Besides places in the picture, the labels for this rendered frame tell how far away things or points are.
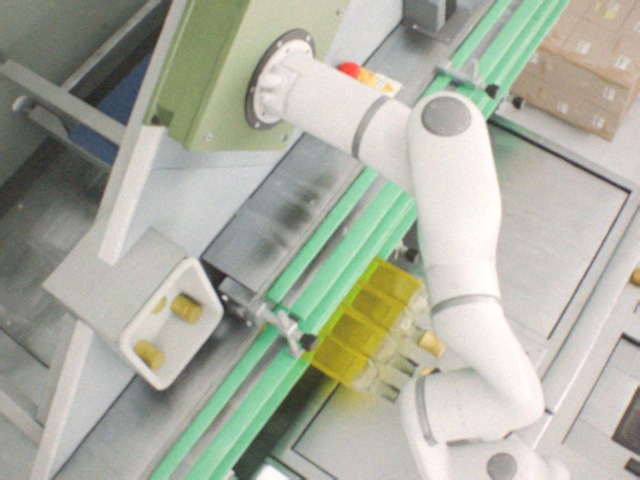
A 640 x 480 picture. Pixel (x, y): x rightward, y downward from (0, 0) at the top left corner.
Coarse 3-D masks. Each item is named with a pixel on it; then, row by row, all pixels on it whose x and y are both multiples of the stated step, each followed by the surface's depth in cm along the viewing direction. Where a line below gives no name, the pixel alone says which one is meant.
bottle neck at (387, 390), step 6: (378, 378) 132; (372, 384) 131; (378, 384) 131; (384, 384) 131; (390, 384) 131; (372, 390) 131; (378, 390) 131; (384, 390) 130; (390, 390) 130; (396, 390) 130; (384, 396) 130; (390, 396) 130; (396, 396) 130; (390, 402) 131
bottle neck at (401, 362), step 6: (396, 354) 133; (402, 354) 134; (390, 360) 133; (396, 360) 133; (402, 360) 132; (408, 360) 133; (396, 366) 133; (402, 366) 132; (408, 366) 132; (414, 366) 132; (402, 372) 133; (408, 372) 132; (414, 372) 134
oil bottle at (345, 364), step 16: (320, 336) 135; (304, 352) 134; (320, 352) 133; (336, 352) 133; (352, 352) 133; (320, 368) 136; (336, 368) 132; (352, 368) 131; (368, 368) 131; (352, 384) 131; (368, 384) 131
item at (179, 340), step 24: (192, 264) 110; (168, 288) 108; (192, 288) 122; (144, 312) 106; (168, 312) 127; (216, 312) 126; (120, 336) 106; (144, 336) 123; (168, 336) 126; (192, 336) 126; (168, 360) 124; (168, 384) 123
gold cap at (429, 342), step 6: (426, 330) 134; (426, 336) 134; (432, 336) 134; (420, 342) 134; (426, 342) 133; (432, 342) 133; (438, 342) 133; (426, 348) 134; (432, 348) 133; (438, 348) 132; (444, 348) 134; (432, 354) 134; (438, 354) 133
